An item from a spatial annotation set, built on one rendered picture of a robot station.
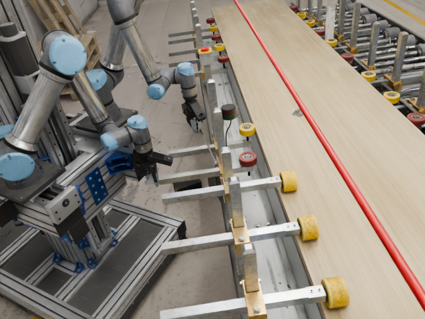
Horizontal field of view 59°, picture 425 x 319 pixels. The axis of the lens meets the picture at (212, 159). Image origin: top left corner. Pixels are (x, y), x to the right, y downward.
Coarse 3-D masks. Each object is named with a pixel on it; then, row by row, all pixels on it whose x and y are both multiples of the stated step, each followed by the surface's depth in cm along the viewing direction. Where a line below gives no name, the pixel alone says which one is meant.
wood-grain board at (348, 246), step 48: (240, 48) 280; (288, 48) 268; (288, 96) 210; (336, 96) 203; (288, 144) 172; (336, 144) 168; (384, 144) 164; (288, 192) 146; (336, 192) 143; (384, 192) 140; (336, 240) 125; (384, 288) 108
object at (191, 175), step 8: (208, 168) 171; (216, 168) 170; (240, 168) 169; (248, 168) 170; (160, 176) 171; (168, 176) 170; (176, 176) 169; (184, 176) 169; (192, 176) 169; (200, 176) 170; (208, 176) 170; (216, 176) 171; (160, 184) 170
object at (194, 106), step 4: (196, 100) 183; (188, 104) 182; (192, 104) 181; (196, 104) 181; (192, 108) 180; (196, 108) 180; (200, 108) 181; (192, 112) 182; (196, 112) 180; (200, 112) 179; (196, 116) 179; (200, 116) 178; (204, 116) 179; (200, 120) 179
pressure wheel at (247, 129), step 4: (244, 124) 190; (248, 124) 190; (252, 124) 189; (240, 128) 187; (244, 128) 187; (248, 128) 186; (252, 128) 186; (240, 132) 187; (244, 132) 186; (248, 132) 185; (252, 132) 186; (244, 136) 187; (248, 136) 187; (248, 140) 192
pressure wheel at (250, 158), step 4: (244, 152) 170; (248, 152) 170; (252, 152) 170; (240, 156) 168; (244, 156) 168; (248, 156) 167; (252, 156) 167; (256, 156) 167; (240, 160) 166; (244, 160) 165; (248, 160) 165; (252, 160) 165; (256, 160) 167; (240, 164) 168; (244, 164) 166; (248, 164) 165; (252, 164) 166; (248, 172) 172
